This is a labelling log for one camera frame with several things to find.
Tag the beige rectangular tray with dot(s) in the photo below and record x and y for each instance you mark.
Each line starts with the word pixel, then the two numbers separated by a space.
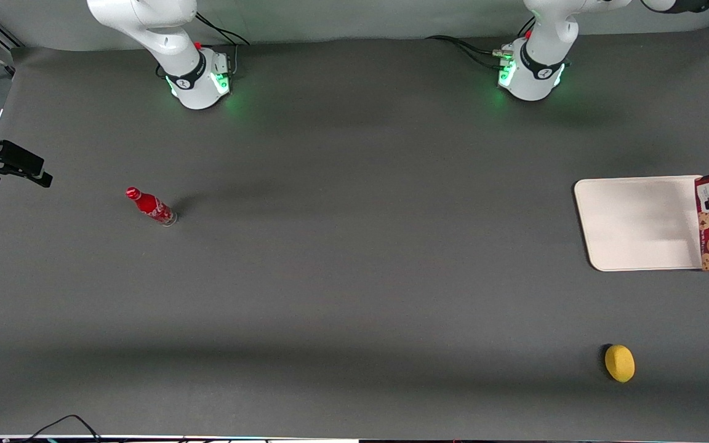
pixel 637 223

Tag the red cola bottle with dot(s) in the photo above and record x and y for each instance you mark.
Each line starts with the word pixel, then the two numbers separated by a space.
pixel 151 207

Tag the yellow lemon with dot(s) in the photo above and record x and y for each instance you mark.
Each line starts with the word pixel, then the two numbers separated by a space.
pixel 620 363

